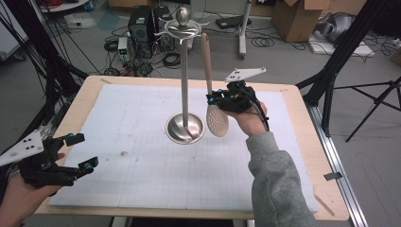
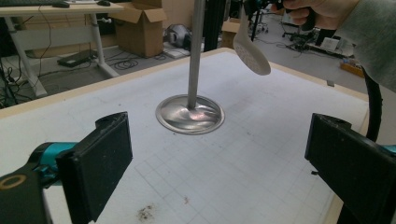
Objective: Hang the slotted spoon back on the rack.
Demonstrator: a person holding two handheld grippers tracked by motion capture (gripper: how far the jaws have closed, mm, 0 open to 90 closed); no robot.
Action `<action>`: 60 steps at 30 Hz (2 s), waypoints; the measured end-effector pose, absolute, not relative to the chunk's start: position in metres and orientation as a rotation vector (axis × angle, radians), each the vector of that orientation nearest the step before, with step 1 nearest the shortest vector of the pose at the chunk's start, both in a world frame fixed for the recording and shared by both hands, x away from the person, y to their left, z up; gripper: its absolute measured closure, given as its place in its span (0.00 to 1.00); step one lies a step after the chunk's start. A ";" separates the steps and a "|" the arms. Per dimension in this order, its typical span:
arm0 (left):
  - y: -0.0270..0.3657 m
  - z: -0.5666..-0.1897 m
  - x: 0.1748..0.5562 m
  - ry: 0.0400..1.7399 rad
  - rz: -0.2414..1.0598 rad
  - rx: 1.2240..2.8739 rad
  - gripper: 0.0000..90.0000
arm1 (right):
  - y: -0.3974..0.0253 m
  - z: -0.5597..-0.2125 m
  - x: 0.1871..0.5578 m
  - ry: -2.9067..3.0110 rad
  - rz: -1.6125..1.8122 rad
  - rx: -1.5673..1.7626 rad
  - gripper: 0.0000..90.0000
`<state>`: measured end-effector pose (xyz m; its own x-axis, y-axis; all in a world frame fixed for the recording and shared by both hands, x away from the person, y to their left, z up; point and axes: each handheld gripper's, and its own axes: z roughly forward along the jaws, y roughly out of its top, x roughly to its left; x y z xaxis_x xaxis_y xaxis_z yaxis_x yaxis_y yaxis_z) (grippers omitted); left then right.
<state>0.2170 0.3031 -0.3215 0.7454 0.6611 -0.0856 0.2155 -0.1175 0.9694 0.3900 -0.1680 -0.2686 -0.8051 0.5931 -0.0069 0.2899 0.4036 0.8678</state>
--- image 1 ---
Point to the grey bag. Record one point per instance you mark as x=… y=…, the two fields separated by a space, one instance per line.
x=335 y=26

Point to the aluminium rail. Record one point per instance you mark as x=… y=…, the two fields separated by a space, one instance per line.
x=346 y=189

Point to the small cardboard box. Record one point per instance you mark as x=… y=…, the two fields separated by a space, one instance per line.
x=396 y=58

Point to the black clamp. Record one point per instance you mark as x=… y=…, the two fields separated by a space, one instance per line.
x=333 y=176

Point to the white cabinet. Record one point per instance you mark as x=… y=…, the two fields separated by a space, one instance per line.
x=9 y=38

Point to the white round table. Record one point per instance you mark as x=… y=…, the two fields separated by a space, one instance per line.
x=67 y=5

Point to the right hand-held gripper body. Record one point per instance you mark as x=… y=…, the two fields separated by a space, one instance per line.
x=239 y=99

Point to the black frame strut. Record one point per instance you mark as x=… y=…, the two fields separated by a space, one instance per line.
x=346 y=47

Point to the beige slotted spoon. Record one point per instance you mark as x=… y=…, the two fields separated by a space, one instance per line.
x=217 y=123

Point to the white grid mat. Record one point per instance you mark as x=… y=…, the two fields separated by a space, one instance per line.
x=142 y=176

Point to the white rolling stand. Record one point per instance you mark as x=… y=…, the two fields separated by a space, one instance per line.
x=242 y=38

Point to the black computer tower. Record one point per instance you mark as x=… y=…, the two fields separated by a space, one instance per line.
x=162 y=19
x=140 y=31

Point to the black tripod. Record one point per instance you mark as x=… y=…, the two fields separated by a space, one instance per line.
x=376 y=101

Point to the black flat device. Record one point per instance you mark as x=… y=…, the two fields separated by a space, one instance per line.
x=231 y=22

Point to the person's right hand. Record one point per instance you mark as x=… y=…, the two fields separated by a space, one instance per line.
x=252 y=121

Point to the white flat board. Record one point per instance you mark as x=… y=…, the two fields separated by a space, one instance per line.
x=346 y=48

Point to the small grey power supply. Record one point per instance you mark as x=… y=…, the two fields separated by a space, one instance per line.
x=123 y=47

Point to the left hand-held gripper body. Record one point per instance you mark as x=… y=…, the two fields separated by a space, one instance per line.
x=47 y=170

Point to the large cardboard box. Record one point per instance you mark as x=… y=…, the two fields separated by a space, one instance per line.
x=296 y=19

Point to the steel utensil rack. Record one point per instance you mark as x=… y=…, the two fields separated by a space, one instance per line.
x=184 y=94

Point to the person's left hand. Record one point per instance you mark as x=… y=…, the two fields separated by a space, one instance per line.
x=19 y=205

